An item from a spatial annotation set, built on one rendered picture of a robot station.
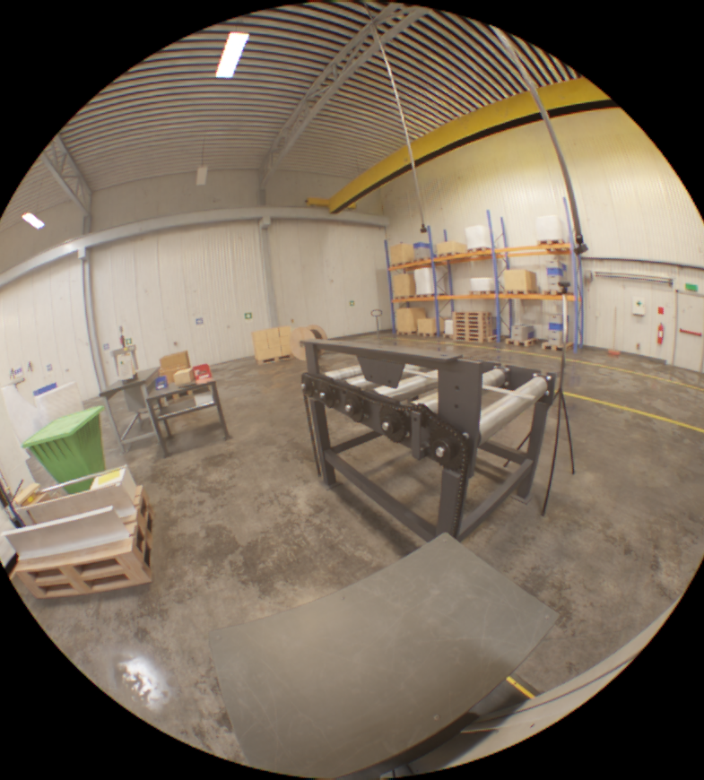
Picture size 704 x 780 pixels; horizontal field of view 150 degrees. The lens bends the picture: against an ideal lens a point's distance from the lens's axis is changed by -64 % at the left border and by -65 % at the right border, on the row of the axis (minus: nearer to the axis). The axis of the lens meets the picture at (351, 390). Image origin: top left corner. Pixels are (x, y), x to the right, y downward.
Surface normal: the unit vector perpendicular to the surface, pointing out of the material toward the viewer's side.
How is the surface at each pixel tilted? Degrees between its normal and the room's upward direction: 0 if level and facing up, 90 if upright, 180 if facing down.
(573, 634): 0
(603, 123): 90
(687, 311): 90
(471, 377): 90
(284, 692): 0
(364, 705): 0
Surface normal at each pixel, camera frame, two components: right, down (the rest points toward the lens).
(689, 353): -0.84, 0.24
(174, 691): -0.10, -0.95
